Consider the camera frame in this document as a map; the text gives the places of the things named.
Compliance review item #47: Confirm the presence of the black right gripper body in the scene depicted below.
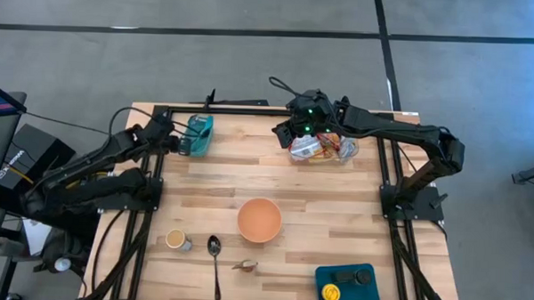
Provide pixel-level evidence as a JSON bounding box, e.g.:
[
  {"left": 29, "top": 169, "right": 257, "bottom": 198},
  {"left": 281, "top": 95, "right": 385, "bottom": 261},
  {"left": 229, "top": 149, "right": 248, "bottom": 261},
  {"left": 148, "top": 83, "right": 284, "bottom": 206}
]
[{"left": 284, "top": 87, "right": 344, "bottom": 140}]

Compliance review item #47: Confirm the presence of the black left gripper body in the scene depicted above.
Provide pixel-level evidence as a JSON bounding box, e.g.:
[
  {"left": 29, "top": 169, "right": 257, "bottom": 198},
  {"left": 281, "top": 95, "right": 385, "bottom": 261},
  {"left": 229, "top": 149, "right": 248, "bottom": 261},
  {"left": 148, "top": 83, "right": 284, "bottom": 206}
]
[{"left": 149, "top": 112, "right": 184, "bottom": 155}]

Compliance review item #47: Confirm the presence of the red orange ramen packet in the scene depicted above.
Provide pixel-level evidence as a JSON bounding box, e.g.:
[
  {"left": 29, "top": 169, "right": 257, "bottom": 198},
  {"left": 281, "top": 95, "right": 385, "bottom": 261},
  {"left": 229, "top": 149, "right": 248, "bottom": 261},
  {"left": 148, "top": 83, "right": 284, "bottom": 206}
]
[{"left": 288, "top": 133, "right": 327, "bottom": 165}]

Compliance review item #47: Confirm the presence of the dark red ramen packet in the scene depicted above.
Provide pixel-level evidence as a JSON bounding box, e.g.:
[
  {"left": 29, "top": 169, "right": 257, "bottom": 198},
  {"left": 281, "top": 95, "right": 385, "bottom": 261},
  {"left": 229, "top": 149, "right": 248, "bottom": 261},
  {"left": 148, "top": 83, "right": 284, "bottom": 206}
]
[{"left": 322, "top": 133, "right": 344, "bottom": 160}]

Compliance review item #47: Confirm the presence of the small cup with brown liquid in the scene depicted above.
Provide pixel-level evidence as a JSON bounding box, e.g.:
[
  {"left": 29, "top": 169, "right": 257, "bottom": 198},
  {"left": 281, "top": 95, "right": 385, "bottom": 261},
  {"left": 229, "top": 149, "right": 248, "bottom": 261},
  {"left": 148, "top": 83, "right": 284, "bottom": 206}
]
[{"left": 164, "top": 228, "right": 194, "bottom": 253}]

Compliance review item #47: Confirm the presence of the dark long handled spoon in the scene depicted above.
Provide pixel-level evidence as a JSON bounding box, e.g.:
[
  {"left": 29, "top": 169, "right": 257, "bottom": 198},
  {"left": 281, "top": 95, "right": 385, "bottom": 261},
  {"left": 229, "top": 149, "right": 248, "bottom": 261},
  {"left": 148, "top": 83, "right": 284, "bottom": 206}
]
[{"left": 204, "top": 234, "right": 225, "bottom": 300}]

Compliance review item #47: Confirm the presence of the dark green small box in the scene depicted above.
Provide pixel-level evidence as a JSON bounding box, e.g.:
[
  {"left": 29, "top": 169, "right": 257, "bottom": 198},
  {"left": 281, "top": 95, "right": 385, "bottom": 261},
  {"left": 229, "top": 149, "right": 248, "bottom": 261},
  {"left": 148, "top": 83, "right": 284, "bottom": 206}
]
[{"left": 331, "top": 268, "right": 356, "bottom": 285}]

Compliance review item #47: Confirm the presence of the thyme spice jar black cap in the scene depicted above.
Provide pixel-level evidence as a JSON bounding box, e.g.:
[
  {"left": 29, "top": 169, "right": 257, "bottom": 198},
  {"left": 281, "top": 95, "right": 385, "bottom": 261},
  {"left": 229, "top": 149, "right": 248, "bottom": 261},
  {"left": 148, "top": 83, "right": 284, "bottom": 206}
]
[{"left": 353, "top": 267, "right": 375, "bottom": 288}]

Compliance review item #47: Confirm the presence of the yellow lid seasoning can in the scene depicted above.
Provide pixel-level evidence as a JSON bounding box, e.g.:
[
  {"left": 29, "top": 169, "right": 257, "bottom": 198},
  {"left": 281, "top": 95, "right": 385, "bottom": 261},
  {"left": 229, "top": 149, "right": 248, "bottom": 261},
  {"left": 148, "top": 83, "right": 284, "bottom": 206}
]
[{"left": 320, "top": 283, "right": 343, "bottom": 300}]

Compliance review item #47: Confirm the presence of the clear plastic container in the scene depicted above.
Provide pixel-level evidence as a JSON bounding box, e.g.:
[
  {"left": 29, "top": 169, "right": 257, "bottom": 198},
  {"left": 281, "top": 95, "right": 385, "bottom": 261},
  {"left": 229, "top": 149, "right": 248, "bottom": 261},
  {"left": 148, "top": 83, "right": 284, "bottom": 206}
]
[{"left": 285, "top": 113, "right": 361, "bottom": 168}]

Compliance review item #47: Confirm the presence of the teal plastic cup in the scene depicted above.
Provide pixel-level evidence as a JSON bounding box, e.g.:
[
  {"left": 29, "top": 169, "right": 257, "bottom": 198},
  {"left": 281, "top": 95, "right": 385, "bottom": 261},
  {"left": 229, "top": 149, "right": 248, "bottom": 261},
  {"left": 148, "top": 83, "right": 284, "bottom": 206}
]
[{"left": 184, "top": 113, "right": 215, "bottom": 158}]

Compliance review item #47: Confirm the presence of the peach ceramic bowl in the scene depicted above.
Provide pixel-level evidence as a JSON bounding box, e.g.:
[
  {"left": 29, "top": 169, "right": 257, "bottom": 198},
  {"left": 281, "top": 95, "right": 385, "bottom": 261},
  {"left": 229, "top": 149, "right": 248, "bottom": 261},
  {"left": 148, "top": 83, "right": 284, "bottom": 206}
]
[{"left": 235, "top": 196, "right": 285, "bottom": 245}]

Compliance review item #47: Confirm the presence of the black equipment case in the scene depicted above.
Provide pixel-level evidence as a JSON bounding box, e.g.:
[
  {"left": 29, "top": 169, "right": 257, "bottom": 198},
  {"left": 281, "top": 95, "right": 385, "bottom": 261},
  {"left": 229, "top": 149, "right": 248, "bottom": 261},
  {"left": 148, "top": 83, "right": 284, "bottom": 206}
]
[{"left": 0, "top": 121, "right": 78, "bottom": 193}]

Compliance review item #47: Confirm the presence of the white paper sheet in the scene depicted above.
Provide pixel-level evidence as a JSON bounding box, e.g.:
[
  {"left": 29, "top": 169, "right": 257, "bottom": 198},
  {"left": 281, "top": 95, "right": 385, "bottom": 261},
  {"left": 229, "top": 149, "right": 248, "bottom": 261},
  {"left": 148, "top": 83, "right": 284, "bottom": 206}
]
[{"left": 21, "top": 218, "right": 54, "bottom": 257}]

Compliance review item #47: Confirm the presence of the teal plastic tray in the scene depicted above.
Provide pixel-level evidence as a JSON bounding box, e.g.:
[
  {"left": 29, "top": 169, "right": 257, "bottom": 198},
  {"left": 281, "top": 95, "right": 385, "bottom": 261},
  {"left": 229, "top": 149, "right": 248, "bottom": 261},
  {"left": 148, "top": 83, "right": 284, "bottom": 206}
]
[{"left": 313, "top": 261, "right": 383, "bottom": 300}]

